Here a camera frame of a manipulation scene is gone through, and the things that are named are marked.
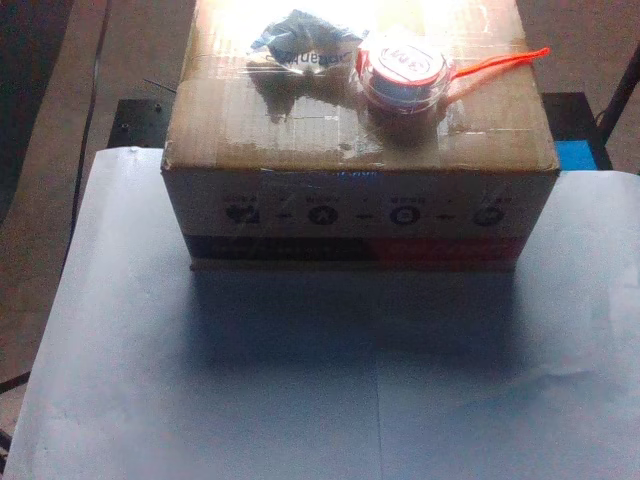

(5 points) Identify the blue plastic packet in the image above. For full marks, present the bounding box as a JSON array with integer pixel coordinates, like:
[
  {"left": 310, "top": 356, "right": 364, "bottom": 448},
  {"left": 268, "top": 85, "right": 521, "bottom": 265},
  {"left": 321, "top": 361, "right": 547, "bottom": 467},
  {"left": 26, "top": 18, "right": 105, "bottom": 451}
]
[{"left": 247, "top": 9, "right": 370, "bottom": 77}]

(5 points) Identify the taped cardboard box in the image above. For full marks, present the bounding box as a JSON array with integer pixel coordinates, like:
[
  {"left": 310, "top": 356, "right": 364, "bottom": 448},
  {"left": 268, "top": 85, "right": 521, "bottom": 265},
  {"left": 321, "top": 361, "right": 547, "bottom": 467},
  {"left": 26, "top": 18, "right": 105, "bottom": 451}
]
[{"left": 159, "top": 0, "right": 560, "bottom": 275}]

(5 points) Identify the white paper table cover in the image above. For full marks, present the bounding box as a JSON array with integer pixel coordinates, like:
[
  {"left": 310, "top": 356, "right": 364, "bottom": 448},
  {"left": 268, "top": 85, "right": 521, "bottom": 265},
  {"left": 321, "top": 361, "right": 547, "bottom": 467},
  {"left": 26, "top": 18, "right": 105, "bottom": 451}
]
[{"left": 2, "top": 147, "right": 640, "bottom": 480}]

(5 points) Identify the blue block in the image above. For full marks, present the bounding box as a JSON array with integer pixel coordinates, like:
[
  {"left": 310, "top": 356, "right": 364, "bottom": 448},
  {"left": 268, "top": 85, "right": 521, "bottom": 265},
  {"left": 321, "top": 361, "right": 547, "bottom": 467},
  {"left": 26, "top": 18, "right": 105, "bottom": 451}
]
[{"left": 552, "top": 139, "right": 610, "bottom": 172}]

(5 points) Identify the black stand leg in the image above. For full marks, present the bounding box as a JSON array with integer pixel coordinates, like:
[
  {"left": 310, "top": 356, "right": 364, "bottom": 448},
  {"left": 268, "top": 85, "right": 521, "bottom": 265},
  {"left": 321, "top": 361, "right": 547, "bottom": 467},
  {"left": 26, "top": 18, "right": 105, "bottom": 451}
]
[{"left": 596, "top": 45, "right": 640, "bottom": 147}]

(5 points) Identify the long black cable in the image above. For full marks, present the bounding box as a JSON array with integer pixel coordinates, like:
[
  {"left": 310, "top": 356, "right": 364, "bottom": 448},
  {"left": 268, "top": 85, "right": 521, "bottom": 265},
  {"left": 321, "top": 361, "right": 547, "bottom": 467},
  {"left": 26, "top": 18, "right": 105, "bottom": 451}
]
[{"left": 57, "top": 0, "right": 114, "bottom": 286}]

